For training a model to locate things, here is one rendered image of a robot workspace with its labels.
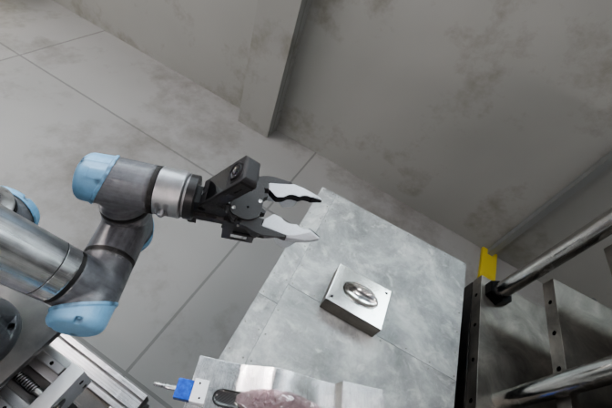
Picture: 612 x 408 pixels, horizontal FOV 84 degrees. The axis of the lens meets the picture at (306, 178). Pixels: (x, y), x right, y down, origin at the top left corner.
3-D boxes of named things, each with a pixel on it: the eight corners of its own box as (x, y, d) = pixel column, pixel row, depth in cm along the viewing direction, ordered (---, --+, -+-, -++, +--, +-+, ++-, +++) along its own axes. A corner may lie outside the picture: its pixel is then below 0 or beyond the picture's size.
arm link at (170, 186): (166, 156, 51) (147, 201, 46) (197, 163, 52) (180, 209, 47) (168, 183, 57) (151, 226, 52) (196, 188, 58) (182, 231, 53)
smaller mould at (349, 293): (319, 306, 114) (325, 298, 109) (334, 271, 124) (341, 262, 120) (372, 337, 112) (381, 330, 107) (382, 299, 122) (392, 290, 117)
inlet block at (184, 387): (149, 397, 83) (148, 392, 79) (158, 374, 87) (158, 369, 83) (202, 408, 85) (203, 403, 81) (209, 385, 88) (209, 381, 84)
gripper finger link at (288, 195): (310, 199, 62) (260, 201, 59) (320, 182, 58) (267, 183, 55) (313, 214, 61) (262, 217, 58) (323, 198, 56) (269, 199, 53)
